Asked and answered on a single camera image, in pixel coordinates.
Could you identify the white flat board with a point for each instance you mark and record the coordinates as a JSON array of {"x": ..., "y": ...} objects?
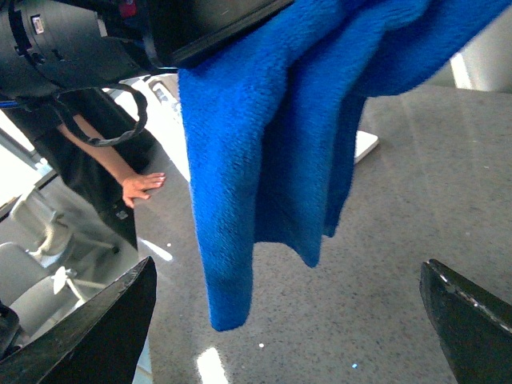
[{"x": 365, "y": 143}]

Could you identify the blue microfiber cloth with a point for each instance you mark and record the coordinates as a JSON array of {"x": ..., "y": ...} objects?
[{"x": 271, "y": 121}]

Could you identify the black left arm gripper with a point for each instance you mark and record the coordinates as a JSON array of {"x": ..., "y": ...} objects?
[{"x": 181, "y": 34}]

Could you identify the bystander bare forearm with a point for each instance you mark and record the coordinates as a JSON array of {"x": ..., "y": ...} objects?
[{"x": 108, "y": 158}]

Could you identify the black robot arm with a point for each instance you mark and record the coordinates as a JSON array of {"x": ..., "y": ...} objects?
[{"x": 49, "y": 48}]

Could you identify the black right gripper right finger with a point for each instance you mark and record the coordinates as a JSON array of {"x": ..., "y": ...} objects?
[{"x": 472, "y": 324}]

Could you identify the bystander hand on table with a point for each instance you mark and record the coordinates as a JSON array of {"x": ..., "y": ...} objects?
[{"x": 136, "y": 186}]

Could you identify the grey office chair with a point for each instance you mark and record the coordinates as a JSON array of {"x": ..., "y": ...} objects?
[{"x": 41, "y": 285}]

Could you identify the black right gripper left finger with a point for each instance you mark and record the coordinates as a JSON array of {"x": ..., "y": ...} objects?
[{"x": 98, "y": 343}]

